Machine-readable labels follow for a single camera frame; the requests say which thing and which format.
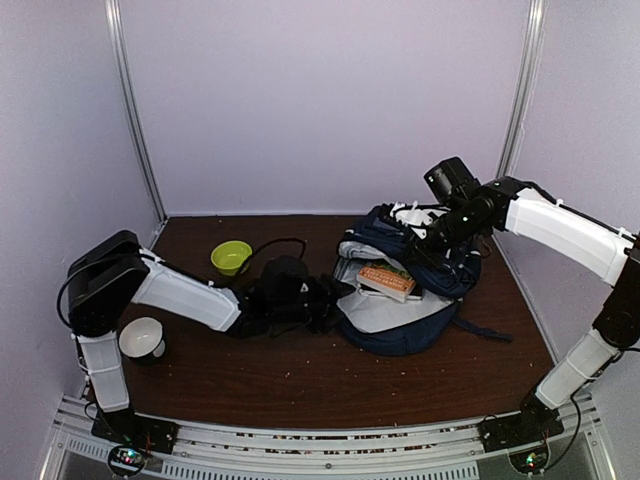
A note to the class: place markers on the corner aluminium post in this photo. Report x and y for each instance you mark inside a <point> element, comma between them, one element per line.
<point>117,37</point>
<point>530,58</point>

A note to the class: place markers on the navy blue backpack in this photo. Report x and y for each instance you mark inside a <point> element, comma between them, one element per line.
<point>401,304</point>

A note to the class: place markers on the orange comic paperback book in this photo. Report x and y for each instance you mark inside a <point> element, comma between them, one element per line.
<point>392,282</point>

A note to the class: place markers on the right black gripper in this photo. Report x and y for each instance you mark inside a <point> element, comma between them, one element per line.
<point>421,251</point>

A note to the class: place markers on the right corner aluminium post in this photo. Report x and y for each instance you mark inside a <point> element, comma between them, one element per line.
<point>530,58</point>

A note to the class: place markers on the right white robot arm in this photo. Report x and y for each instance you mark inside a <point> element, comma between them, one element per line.
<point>579,276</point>

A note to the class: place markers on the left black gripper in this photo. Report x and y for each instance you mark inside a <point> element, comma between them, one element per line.
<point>329,291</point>

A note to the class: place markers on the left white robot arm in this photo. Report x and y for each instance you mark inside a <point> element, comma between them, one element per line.
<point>120,274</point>

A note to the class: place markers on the left corner aluminium post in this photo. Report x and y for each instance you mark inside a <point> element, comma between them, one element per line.
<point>117,37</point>

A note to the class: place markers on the front aluminium rail frame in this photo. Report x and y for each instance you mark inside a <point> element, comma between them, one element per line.
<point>444,450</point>

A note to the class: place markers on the lime green plastic bowl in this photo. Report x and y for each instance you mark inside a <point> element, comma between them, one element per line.
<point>228,257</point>

